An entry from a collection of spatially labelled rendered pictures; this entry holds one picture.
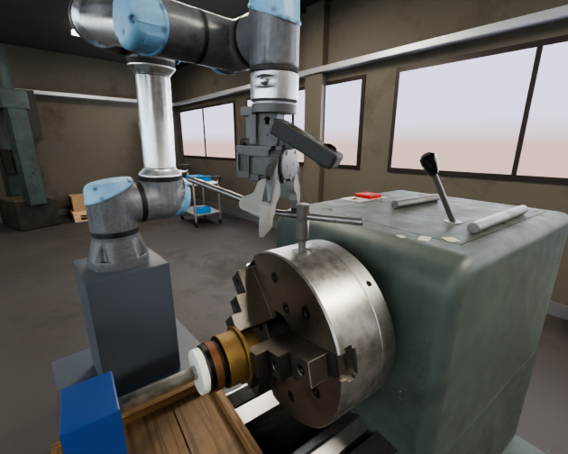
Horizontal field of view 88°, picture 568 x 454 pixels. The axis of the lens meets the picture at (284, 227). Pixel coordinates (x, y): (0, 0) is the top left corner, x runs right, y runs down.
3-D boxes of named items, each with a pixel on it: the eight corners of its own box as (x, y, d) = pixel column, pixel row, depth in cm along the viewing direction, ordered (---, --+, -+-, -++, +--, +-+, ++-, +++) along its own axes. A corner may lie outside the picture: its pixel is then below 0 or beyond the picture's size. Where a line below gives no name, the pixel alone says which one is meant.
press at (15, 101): (56, 217, 600) (22, 55, 522) (62, 226, 532) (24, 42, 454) (4, 223, 549) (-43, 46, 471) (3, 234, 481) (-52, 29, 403)
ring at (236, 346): (241, 311, 54) (190, 328, 49) (269, 337, 47) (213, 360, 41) (242, 354, 56) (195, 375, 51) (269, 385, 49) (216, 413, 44)
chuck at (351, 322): (272, 341, 76) (273, 224, 67) (371, 441, 52) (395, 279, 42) (241, 356, 71) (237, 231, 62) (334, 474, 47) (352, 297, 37)
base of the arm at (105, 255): (83, 260, 84) (77, 227, 81) (140, 249, 94) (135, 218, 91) (95, 277, 73) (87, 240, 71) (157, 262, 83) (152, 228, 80)
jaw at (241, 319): (280, 317, 59) (259, 264, 63) (291, 311, 55) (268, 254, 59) (229, 338, 53) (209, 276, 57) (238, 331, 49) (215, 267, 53)
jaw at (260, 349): (300, 322, 53) (350, 342, 43) (304, 348, 54) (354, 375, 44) (246, 344, 47) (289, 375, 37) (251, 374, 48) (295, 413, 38)
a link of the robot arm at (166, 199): (130, 217, 89) (105, 2, 72) (178, 210, 99) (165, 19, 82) (144, 228, 81) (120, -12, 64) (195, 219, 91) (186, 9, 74)
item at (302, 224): (308, 265, 54) (311, 203, 50) (305, 269, 52) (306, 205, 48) (297, 263, 54) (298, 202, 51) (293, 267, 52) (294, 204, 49)
